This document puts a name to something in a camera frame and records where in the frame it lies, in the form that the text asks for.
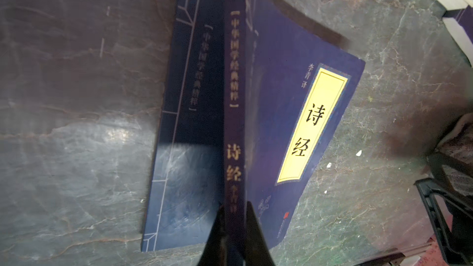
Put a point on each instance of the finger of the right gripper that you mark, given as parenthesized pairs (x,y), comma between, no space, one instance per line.
(451,216)
(455,176)

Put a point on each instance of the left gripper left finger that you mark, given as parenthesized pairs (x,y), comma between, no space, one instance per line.
(215,251)

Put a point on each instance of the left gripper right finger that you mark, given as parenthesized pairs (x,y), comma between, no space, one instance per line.
(256,250)

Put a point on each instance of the grey fluffy cleaning cloth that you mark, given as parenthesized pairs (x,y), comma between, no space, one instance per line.
(458,143)

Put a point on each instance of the blue book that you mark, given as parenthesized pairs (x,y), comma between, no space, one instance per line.
(187,186)

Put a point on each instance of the aluminium rail frame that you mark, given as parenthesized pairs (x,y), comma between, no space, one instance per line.
(396,257)

